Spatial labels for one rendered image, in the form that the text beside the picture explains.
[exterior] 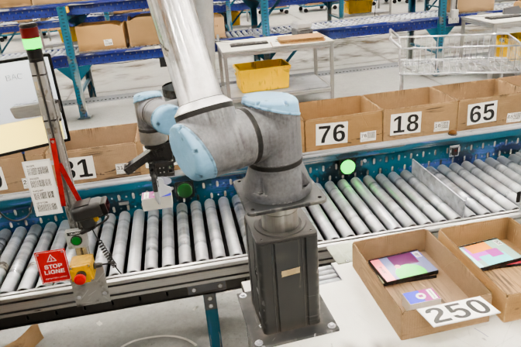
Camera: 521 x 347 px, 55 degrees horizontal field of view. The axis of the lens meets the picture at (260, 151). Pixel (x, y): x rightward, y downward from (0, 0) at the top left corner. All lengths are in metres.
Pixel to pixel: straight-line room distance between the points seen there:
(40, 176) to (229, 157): 0.76
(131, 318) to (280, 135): 1.90
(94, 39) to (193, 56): 5.40
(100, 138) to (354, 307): 1.55
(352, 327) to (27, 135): 1.20
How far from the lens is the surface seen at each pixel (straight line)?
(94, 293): 1.96
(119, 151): 2.33
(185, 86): 1.21
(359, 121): 2.45
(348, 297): 1.70
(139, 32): 6.52
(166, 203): 1.73
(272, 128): 1.24
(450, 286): 1.78
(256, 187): 1.33
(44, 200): 1.79
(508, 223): 2.04
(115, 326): 2.93
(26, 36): 1.63
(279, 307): 1.51
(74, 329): 3.01
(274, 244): 1.39
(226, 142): 1.18
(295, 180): 1.32
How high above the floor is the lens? 1.81
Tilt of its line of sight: 22 degrees down
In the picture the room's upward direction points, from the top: 5 degrees counter-clockwise
